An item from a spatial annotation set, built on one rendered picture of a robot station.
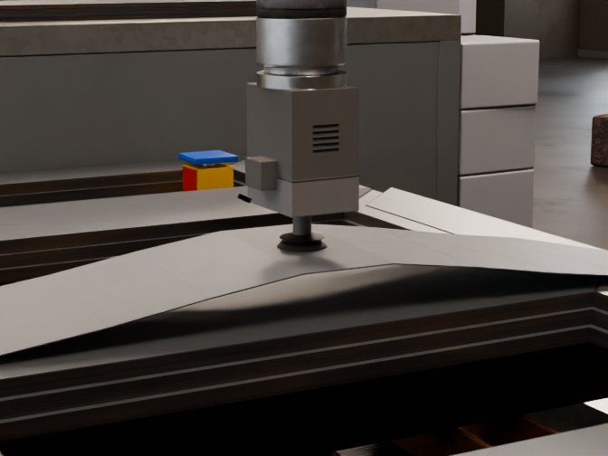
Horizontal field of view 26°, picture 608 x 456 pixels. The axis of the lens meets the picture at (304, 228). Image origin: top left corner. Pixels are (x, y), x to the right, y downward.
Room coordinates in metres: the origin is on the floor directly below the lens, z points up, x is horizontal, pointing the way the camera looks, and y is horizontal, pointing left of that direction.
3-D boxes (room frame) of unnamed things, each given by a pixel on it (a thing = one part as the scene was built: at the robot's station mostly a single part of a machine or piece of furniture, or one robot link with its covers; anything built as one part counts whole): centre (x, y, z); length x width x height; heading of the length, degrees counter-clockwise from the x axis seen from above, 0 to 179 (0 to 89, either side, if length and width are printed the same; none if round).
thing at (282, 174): (1.10, 0.01, 0.99); 0.10 x 0.09 x 0.16; 118
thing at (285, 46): (1.10, 0.00, 1.07); 0.08 x 0.08 x 0.05
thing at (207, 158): (1.71, 0.13, 0.88); 0.06 x 0.06 x 0.02; 28
